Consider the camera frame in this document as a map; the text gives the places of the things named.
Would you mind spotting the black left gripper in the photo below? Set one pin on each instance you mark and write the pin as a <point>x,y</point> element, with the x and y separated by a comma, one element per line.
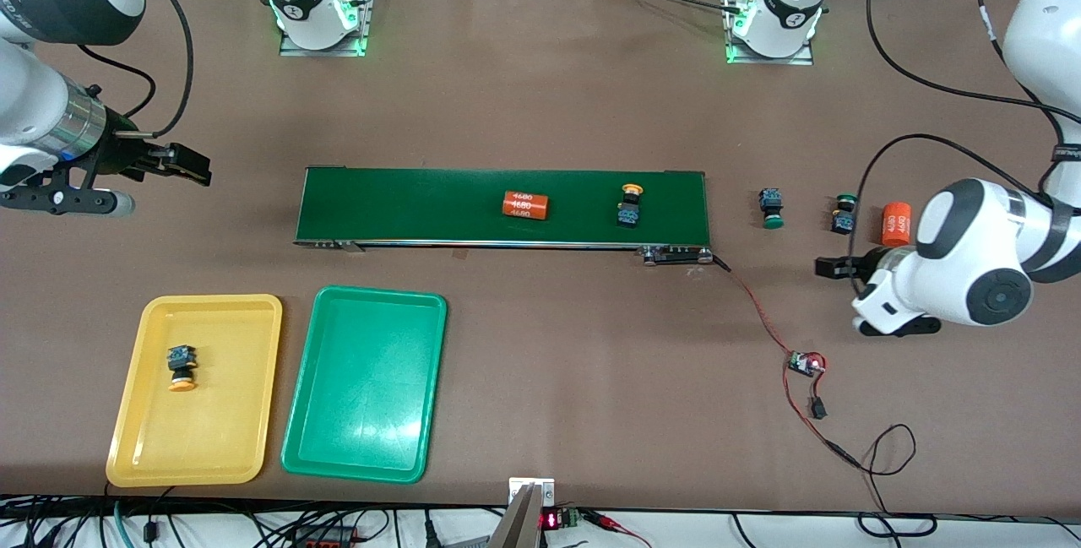
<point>871,263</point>

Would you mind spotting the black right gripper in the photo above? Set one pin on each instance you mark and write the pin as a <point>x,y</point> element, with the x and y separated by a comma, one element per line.
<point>125,155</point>

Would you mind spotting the green mushroom push button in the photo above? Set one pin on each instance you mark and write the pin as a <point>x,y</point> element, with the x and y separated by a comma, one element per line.
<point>844,217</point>
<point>770,208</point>

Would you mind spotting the orange cylinder white print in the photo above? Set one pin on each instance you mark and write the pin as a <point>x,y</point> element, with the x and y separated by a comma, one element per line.
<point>525,205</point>
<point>896,225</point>

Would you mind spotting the yellow mushroom push button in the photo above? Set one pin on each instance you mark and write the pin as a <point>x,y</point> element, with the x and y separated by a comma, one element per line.
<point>629,212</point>
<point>181,366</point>

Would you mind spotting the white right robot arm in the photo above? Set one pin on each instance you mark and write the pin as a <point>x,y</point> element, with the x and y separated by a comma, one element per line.
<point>25,92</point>

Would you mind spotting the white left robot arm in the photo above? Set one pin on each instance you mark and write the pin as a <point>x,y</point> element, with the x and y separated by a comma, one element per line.
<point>954,278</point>

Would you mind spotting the green conveyor belt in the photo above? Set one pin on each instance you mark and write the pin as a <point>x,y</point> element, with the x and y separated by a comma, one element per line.
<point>405,206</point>

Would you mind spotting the yellow plastic tray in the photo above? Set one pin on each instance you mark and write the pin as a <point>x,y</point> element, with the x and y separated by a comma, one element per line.
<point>220,430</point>

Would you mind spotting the green plastic tray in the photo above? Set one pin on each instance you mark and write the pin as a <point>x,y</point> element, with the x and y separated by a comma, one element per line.
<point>363,383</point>

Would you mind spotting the red clip lead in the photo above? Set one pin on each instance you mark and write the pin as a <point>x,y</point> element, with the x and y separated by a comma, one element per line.
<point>612,523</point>

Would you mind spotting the red digit display module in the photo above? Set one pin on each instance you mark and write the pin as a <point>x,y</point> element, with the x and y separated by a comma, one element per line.
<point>553,520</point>

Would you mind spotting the black power strip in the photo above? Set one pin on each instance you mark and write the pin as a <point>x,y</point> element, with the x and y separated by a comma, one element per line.
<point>325,538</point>

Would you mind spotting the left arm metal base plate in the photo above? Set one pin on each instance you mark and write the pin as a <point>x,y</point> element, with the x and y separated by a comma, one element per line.
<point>802,54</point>

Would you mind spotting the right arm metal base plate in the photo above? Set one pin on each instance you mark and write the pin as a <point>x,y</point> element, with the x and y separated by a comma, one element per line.
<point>365,16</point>

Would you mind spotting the silver mounting bracket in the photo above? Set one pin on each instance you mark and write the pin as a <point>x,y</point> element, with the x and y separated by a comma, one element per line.
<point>530,523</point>

